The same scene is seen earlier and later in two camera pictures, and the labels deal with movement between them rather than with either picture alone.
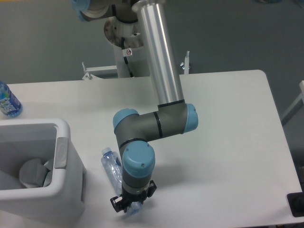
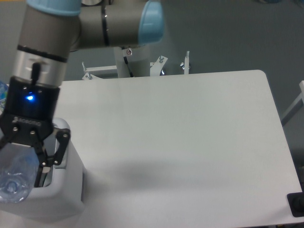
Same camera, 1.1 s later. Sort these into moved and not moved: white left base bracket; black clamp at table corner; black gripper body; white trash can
Moved: black gripper body
Not moved: white left base bracket; black clamp at table corner; white trash can
